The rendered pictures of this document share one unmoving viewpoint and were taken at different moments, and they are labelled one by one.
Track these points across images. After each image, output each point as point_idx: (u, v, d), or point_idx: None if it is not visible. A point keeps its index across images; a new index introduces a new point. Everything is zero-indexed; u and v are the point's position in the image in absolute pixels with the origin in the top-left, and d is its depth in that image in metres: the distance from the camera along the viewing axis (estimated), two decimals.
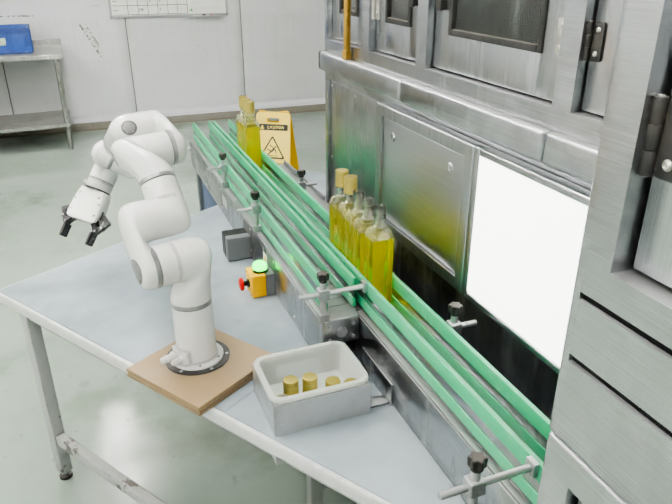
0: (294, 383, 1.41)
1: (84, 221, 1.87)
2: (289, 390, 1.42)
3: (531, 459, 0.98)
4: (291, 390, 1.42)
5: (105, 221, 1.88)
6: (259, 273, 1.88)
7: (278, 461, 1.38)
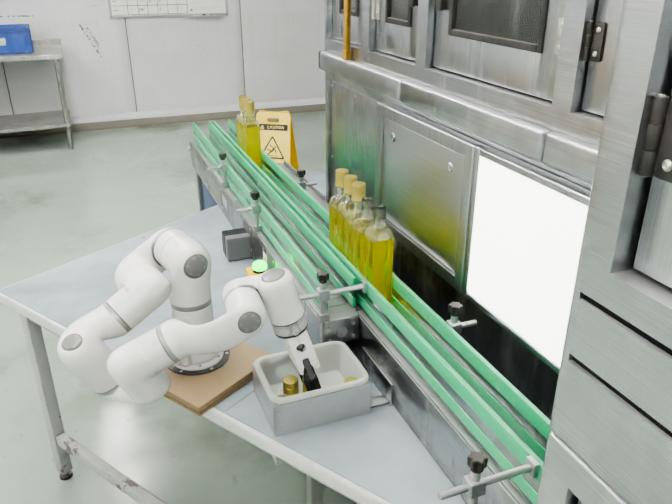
0: (294, 383, 1.41)
1: None
2: (289, 390, 1.42)
3: (531, 459, 0.98)
4: (291, 390, 1.42)
5: None
6: (259, 273, 1.88)
7: (278, 461, 1.38)
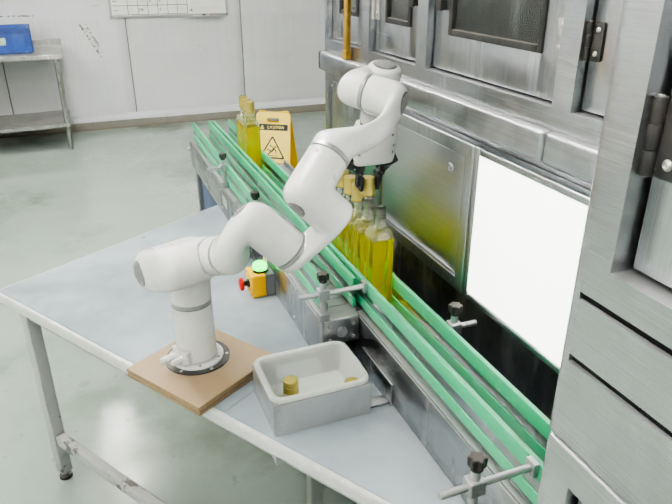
0: (294, 383, 1.41)
1: None
2: (289, 390, 1.42)
3: (531, 459, 0.98)
4: (291, 390, 1.42)
5: None
6: (259, 273, 1.88)
7: (278, 461, 1.38)
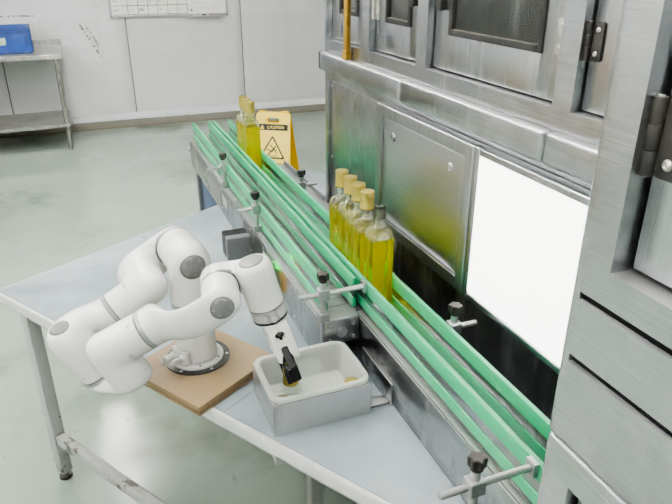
0: None
1: None
2: None
3: (531, 459, 0.98)
4: None
5: None
6: None
7: (278, 461, 1.38)
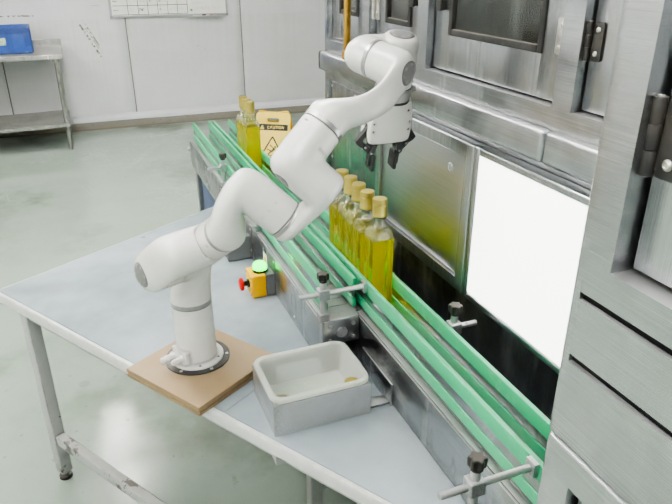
0: (385, 197, 1.49)
1: None
2: (387, 205, 1.48)
3: (531, 459, 0.98)
4: (386, 204, 1.49)
5: (359, 137, 1.39)
6: (259, 273, 1.88)
7: (278, 461, 1.38)
